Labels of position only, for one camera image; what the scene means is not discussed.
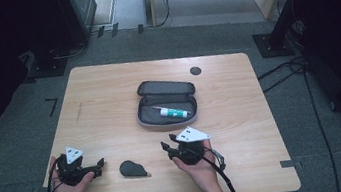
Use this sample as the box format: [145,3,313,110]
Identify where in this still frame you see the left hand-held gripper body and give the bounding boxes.
[54,143,96,188]

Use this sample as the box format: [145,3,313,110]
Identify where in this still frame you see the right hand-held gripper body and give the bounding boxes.
[172,123,215,168]

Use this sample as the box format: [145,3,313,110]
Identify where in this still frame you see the white and green glue stick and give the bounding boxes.
[159,103,193,122]

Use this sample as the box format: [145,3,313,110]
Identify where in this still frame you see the black pencil case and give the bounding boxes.
[131,74,201,132]

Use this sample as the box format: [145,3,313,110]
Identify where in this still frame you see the person's right hand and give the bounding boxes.
[169,139,221,192]

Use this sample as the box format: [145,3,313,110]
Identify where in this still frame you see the dark grey eraser pouch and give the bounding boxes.
[117,157,153,182]

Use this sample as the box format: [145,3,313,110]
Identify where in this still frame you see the black round table grommet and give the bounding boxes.
[189,66,203,77]

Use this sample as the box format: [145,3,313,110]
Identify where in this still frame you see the grey floor tape strip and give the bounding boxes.
[279,157,303,171]

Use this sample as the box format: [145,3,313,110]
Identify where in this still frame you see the dark equipment cabinet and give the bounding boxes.
[55,0,103,50]

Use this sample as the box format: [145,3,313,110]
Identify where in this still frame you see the right hand-held gripper cable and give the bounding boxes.
[197,142,240,192]

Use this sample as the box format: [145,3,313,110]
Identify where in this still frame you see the black stand base plate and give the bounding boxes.
[23,46,71,82]
[252,28,296,62]

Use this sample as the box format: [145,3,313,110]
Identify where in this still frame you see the black floor cables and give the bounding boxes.
[254,53,341,192]

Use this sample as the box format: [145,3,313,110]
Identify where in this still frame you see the black hanging cable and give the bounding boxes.
[153,0,176,28]

